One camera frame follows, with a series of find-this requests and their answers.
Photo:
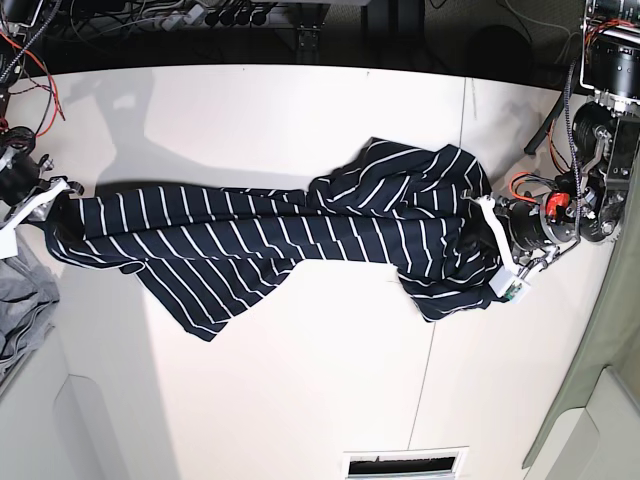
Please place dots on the black power strip with plugs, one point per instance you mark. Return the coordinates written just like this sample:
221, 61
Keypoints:
195, 14

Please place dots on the grey green chair edge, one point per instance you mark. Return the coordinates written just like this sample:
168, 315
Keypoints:
611, 328

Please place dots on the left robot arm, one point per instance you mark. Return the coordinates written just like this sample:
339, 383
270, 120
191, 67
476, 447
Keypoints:
600, 105

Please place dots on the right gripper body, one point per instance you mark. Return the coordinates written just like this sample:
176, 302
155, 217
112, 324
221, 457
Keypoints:
22, 179

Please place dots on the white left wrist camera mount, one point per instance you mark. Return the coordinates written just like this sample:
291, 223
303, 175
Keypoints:
509, 281

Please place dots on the grey cloth pile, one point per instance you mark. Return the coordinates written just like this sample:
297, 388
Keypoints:
29, 296

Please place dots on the navy white striped t-shirt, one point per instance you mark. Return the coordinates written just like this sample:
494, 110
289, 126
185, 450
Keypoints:
208, 254

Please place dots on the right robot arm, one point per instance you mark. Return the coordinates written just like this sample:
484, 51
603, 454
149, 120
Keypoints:
23, 24

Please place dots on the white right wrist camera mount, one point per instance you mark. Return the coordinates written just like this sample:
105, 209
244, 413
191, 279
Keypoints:
10, 230

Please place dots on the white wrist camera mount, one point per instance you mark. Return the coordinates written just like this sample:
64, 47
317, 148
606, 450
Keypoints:
10, 230
509, 281

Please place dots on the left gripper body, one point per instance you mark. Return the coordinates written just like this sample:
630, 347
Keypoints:
536, 231

